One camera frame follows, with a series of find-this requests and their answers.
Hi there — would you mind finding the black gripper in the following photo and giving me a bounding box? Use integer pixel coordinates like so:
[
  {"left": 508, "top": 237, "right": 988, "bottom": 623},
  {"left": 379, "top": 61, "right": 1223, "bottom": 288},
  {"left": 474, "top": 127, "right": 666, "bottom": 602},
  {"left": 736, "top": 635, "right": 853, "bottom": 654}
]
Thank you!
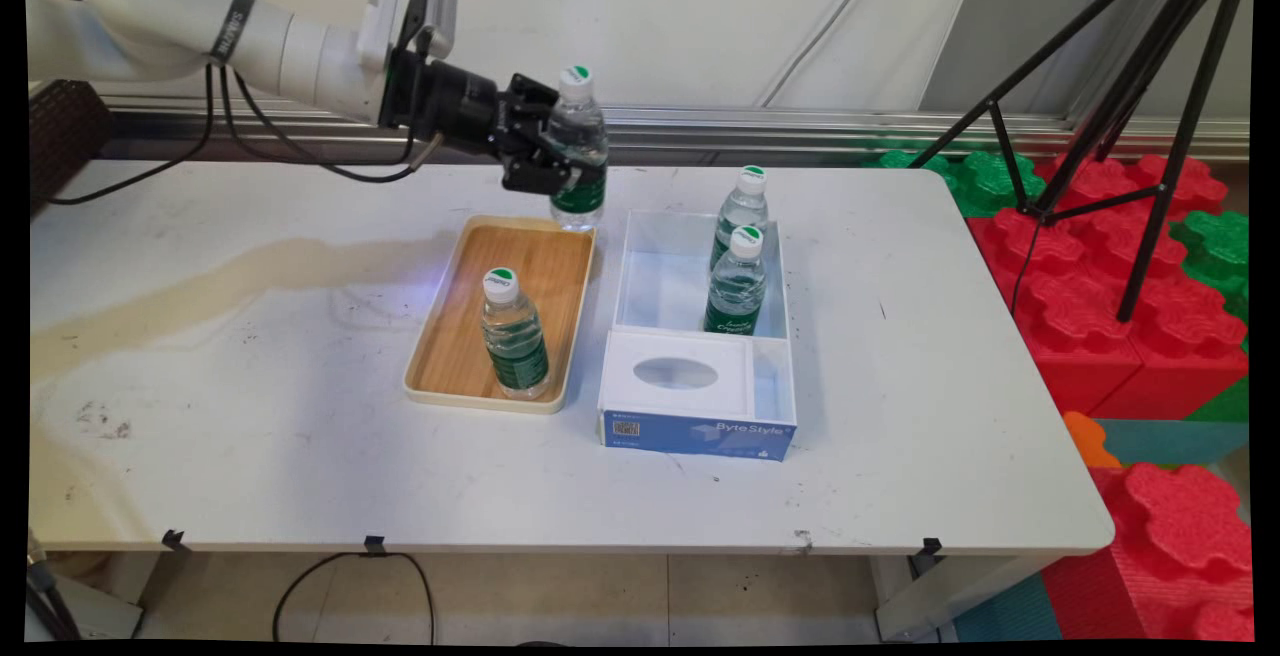
[{"left": 378, "top": 51, "right": 583, "bottom": 199}]

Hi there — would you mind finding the water bottle green label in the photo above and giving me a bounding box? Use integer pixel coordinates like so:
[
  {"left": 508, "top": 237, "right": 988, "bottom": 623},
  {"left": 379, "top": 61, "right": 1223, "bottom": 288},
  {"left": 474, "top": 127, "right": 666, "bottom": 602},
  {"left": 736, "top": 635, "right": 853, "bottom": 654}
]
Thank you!
[
  {"left": 545, "top": 64, "right": 611, "bottom": 233},
  {"left": 703, "top": 226, "right": 769, "bottom": 337},
  {"left": 480, "top": 267, "right": 551, "bottom": 402},
  {"left": 708, "top": 165, "right": 771, "bottom": 272}
]

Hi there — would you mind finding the wooden tray cream rim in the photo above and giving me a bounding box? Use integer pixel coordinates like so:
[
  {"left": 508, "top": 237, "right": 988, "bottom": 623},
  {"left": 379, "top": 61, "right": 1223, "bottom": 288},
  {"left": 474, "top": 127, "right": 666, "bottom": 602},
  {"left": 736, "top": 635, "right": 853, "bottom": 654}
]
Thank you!
[{"left": 403, "top": 214, "right": 597, "bottom": 415}]

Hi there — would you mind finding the white acrylic organizer box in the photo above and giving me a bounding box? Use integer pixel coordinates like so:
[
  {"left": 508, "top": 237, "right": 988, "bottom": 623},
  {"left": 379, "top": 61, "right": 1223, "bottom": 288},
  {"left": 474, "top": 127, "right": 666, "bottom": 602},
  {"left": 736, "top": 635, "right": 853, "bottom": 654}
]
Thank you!
[{"left": 598, "top": 208, "right": 799, "bottom": 462}]

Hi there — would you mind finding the blue ByteStyle tissue box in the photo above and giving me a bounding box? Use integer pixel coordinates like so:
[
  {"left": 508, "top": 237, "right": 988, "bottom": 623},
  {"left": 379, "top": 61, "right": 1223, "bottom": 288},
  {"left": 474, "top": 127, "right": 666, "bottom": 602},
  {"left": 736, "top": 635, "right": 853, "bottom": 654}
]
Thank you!
[{"left": 602, "top": 409, "right": 798, "bottom": 462}]

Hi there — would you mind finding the green foam block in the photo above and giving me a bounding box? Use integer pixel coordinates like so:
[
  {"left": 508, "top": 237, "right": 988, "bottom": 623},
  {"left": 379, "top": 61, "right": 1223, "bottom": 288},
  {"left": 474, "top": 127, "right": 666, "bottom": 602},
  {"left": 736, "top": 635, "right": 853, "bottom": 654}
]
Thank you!
[
  {"left": 865, "top": 144, "right": 1049, "bottom": 219},
  {"left": 1168, "top": 211, "right": 1251, "bottom": 327}
]

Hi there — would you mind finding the brown wicker basket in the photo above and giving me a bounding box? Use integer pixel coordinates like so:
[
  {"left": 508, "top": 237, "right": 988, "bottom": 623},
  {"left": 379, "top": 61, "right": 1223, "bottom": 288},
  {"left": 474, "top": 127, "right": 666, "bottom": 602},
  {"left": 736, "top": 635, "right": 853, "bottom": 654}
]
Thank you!
[{"left": 28, "top": 79, "right": 113, "bottom": 212}]

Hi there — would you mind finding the large red foam block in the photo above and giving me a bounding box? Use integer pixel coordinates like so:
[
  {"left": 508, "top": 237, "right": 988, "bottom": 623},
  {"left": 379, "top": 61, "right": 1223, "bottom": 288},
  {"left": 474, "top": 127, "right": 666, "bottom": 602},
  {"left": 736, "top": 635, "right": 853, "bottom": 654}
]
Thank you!
[{"left": 965, "top": 154, "right": 1251, "bottom": 422}]

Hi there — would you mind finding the grey metal table leg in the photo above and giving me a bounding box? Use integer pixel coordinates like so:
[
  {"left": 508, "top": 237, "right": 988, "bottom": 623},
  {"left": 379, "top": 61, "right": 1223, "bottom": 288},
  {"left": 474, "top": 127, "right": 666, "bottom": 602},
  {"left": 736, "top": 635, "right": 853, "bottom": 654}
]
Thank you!
[
  {"left": 870, "top": 556, "right": 1041, "bottom": 643},
  {"left": 100, "top": 551, "right": 193, "bottom": 639}
]

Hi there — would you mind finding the orange foam piece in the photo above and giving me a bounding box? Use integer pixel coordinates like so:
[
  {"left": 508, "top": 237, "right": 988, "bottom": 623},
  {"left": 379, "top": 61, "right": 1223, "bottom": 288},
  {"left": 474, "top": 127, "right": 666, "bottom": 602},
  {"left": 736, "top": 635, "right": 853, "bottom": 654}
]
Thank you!
[{"left": 1062, "top": 411, "right": 1123, "bottom": 469}]

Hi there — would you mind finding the black tripod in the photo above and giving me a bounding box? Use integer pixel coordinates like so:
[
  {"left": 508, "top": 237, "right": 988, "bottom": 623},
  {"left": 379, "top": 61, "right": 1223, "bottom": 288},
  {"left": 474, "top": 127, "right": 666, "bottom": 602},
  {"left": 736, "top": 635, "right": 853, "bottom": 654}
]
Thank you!
[{"left": 905, "top": 0, "right": 1256, "bottom": 325}]

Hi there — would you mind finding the teal foam floor mat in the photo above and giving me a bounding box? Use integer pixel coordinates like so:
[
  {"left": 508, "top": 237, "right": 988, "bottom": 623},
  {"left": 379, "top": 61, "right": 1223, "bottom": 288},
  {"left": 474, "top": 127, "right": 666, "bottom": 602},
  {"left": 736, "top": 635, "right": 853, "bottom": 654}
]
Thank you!
[
  {"left": 1095, "top": 419, "right": 1251, "bottom": 467},
  {"left": 950, "top": 574, "right": 1063, "bottom": 643}
]

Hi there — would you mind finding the green foam floor mat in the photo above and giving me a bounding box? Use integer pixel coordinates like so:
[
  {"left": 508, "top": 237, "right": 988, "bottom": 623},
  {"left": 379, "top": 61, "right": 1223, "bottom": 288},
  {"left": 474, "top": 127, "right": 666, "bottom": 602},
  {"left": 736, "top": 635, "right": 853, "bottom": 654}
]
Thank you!
[{"left": 1185, "top": 374, "right": 1251, "bottom": 424}]

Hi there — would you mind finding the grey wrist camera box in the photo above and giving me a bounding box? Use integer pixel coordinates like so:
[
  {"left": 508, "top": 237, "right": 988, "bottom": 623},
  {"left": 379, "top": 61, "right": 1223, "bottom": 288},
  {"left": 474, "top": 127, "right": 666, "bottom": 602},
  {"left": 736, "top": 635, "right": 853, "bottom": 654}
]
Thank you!
[{"left": 403, "top": 0, "right": 459, "bottom": 61}]

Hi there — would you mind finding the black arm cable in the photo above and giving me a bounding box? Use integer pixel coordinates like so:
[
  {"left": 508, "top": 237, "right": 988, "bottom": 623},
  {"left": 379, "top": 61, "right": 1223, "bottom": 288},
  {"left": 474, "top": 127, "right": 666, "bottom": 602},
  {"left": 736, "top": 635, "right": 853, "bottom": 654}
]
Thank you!
[
  {"left": 218, "top": 66, "right": 446, "bottom": 185},
  {"left": 48, "top": 66, "right": 217, "bottom": 205}
]

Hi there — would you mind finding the aluminium wall rail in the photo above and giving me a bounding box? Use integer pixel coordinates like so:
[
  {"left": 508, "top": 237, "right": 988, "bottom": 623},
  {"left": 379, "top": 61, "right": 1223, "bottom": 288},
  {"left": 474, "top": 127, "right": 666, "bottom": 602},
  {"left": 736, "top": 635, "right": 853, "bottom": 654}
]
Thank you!
[{"left": 95, "top": 86, "right": 1251, "bottom": 163}]

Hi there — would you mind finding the black floor cable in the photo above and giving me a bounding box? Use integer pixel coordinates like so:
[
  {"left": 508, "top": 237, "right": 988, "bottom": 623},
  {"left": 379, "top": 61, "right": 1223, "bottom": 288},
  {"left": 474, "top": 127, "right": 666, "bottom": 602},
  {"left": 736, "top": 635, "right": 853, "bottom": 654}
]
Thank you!
[{"left": 272, "top": 551, "right": 437, "bottom": 645}]

